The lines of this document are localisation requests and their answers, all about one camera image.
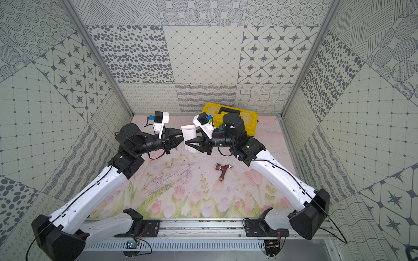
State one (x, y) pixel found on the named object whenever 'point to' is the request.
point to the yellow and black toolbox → (217, 111)
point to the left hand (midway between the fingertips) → (188, 129)
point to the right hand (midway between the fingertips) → (189, 140)
